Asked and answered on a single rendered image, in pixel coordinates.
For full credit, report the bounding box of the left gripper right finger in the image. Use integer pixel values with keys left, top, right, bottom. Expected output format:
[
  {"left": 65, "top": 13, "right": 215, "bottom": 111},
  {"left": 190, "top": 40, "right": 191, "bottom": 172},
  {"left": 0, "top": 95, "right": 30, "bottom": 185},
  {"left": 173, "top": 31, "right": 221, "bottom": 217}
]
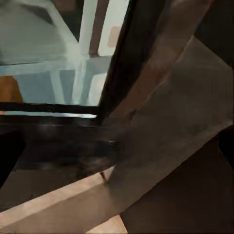
[{"left": 218, "top": 128, "right": 234, "bottom": 169}]

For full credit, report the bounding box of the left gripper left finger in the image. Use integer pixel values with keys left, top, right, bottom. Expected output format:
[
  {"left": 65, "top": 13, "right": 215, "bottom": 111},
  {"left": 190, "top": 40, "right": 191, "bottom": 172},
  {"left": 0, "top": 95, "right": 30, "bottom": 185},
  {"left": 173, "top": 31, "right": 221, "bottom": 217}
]
[{"left": 0, "top": 130, "right": 25, "bottom": 188}]

